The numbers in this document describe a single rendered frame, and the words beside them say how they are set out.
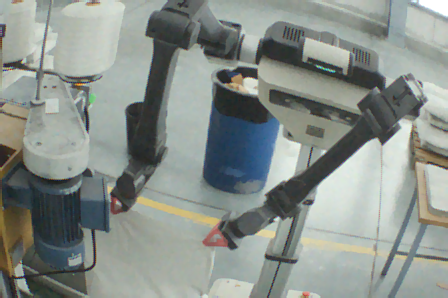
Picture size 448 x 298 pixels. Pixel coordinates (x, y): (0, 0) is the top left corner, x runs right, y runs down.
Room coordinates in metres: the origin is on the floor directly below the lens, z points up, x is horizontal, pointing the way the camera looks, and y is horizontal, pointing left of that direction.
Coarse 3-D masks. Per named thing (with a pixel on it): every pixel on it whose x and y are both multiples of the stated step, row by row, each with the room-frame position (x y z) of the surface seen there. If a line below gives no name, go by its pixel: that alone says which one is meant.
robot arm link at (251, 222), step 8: (280, 184) 1.33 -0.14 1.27; (272, 200) 1.33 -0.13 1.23; (256, 208) 1.29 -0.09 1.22; (264, 208) 1.27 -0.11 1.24; (272, 208) 1.30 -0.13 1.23; (280, 208) 1.33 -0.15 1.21; (296, 208) 1.30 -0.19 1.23; (240, 216) 1.26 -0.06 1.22; (248, 216) 1.25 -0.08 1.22; (256, 216) 1.25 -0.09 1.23; (264, 216) 1.25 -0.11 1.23; (272, 216) 1.27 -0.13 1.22; (280, 216) 1.30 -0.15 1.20; (288, 216) 1.30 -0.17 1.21; (240, 224) 1.25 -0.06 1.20; (248, 224) 1.25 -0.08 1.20; (256, 224) 1.24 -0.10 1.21; (264, 224) 1.26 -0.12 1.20; (248, 232) 1.24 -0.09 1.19; (256, 232) 1.24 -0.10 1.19
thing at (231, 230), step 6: (234, 210) 1.40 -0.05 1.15; (228, 216) 1.36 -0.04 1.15; (234, 216) 1.38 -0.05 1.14; (228, 222) 1.33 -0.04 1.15; (234, 222) 1.33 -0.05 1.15; (228, 228) 1.32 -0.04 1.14; (234, 228) 1.32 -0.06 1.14; (222, 234) 1.30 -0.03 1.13; (228, 234) 1.30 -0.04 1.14; (234, 234) 1.32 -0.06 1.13; (240, 234) 1.31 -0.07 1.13; (234, 240) 1.30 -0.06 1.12; (240, 240) 1.32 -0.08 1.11; (234, 246) 1.29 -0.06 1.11
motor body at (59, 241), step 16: (32, 176) 1.04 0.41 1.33; (80, 176) 1.10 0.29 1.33; (32, 192) 1.03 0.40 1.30; (48, 192) 1.01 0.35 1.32; (64, 192) 1.03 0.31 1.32; (48, 208) 1.02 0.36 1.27; (64, 208) 1.04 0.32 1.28; (32, 224) 1.05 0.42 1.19; (48, 224) 1.02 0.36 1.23; (64, 224) 1.03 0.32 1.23; (48, 240) 1.01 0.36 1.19; (64, 240) 1.02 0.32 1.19; (80, 240) 1.08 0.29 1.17; (48, 256) 1.01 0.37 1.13; (64, 256) 1.02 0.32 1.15; (80, 256) 1.06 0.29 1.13
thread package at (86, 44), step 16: (96, 0) 1.25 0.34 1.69; (112, 0) 1.30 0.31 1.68; (64, 16) 1.17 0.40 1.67; (80, 16) 1.15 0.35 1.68; (96, 16) 1.16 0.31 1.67; (112, 16) 1.19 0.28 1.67; (64, 32) 1.16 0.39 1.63; (80, 32) 1.15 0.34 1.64; (96, 32) 1.16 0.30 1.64; (112, 32) 1.20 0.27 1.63; (64, 48) 1.16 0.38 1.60; (80, 48) 1.15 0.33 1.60; (96, 48) 1.17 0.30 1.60; (112, 48) 1.21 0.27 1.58; (64, 64) 1.15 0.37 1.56; (80, 64) 1.15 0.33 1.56; (96, 64) 1.17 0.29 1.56; (112, 64) 1.22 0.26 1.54
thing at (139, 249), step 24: (120, 216) 1.41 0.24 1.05; (144, 216) 1.39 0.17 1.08; (96, 240) 1.43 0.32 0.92; (120, 240) 1.41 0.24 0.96; (144, 240) 1.38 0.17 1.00; (168, 240) 1.36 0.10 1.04; (192, 240) 1.36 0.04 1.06; (216, 240) 1.35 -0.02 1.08; (96, 264) 1.39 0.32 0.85; (120, 264) 1.40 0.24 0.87; (144, 264) 1.38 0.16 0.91; (168, 264) 1.36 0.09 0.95; (192, 264) 1.36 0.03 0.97; (96, 288) 1.34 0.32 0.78; (120, 288) 1.34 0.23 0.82; (144, 288) 1.35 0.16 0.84; (168, 288) 1.35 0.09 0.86; (192, 288) 1.35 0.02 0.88
